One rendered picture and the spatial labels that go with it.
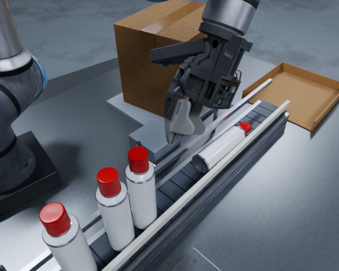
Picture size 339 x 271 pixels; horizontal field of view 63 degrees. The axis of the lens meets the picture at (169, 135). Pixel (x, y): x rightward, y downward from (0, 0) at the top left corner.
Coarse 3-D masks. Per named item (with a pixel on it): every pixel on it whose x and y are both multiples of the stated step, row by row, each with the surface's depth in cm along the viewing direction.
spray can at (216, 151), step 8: (232, 128) 73; (240, 128) 73; (248, 128) 75; (224, 136) 71; (232, 136) 71; (240, 136) 72; (216, 144) 68; (224, 144) 69; (232, 144) 70; (200, 152) 67; (208, 152) 66; (216, 152) 67; (224, 152) 68; (192, 160) 68; (200, 160) 67; (208, 160) 65; (216, 160) 67; (200, 168) 68; (208, 168) 65
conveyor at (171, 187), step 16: (256, 112) 87; (272, 112) 86; (176, 176) 67; (192, 176) 67; (160, 192) 64; (176, 192) 64; (160, 208) 61; (96, 240) 55; (96, 256) 53; (112, 256) 53
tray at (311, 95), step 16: (288, 64) 112; (272, 80) 110; (288, 80) 110; (304, 80) 110; (320, 80) 107; (336, 80) 103; (256, 96) 101; (272, 96) 101; (288, 96) 101; (304, 96) 101; (320, 96) 101; (336, 96) 95; (304, 112) 94; (320, 112) 94
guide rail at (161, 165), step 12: (264, 84) 83; (252, 96) 80; (216, 120) 70; (204, 132) 67; (192, 144) 65; (168, 156) 61; (156, 168) 58; (96, 216) 50; (84, 228) 49; (48, 252) 45; (36, 264) 44
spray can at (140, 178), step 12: (132, 156) 44; (144, 156) 44; (132, 168) 45; (144, 168) 46; (132, 180) 46; (144, 180) 46; (132, 192) 49; (144, 192) 48; (132, 204) 52; (144, 204) 50; (156, 204) 55; (132, 216) 56; (144, 216) 53; (156, 216) 56; (144, 228) 56
